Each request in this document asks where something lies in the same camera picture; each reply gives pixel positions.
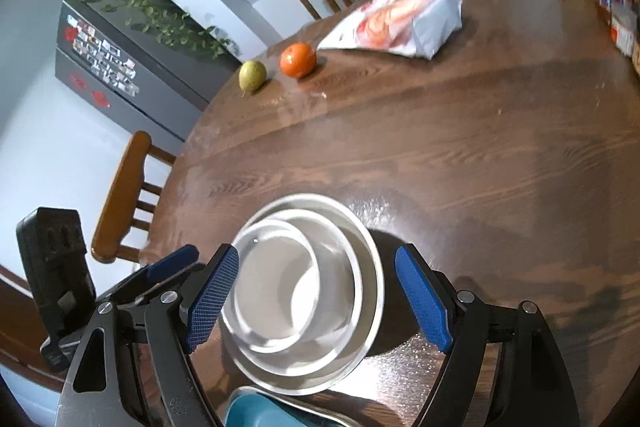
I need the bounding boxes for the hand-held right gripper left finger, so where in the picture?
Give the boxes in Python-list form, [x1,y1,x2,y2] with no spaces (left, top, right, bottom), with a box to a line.
[55,244,240,427]

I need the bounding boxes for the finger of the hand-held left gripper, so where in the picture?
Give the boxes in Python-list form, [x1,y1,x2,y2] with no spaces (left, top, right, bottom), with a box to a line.
[120,263,206,308]
[100,244,200,303]

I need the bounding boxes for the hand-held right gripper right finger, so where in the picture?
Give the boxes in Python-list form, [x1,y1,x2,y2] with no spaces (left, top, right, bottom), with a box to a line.
[395,243,581,427]

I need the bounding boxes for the wide flared white bowl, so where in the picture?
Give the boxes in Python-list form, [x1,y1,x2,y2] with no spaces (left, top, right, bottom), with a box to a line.
[220,193,386,395]

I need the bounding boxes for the straight-sided white bowl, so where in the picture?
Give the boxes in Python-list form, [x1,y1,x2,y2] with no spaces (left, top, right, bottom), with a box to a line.
[232,219,322,340]

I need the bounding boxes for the round white bowl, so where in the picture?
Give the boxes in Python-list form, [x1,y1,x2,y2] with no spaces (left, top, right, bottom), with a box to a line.
[227,209,364,363]

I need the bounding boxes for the large patterned square plate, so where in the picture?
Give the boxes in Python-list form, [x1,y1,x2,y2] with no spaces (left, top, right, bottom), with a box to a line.
[227,384,362,427]

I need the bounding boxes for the grey refrigerator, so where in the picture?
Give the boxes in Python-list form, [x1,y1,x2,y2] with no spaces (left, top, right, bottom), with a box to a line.
[54,0,241,142]

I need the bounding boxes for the green pear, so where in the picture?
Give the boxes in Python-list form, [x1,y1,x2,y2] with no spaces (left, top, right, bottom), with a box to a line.
[238,60,267,98]

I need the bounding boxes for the cluster of fridge photo magnets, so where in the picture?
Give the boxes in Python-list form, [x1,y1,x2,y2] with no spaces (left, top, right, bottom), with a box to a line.
[65,14,138,95]

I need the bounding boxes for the orange tangerine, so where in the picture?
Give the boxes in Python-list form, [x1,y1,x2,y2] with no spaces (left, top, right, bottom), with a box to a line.
[280,43,317,79]

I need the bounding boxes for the trailing green plant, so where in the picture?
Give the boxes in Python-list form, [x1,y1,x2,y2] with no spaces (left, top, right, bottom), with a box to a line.
[67,0,241,60]

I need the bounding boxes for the white snack bag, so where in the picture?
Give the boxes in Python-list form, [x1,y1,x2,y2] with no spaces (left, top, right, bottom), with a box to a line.
[316,0,463,60]

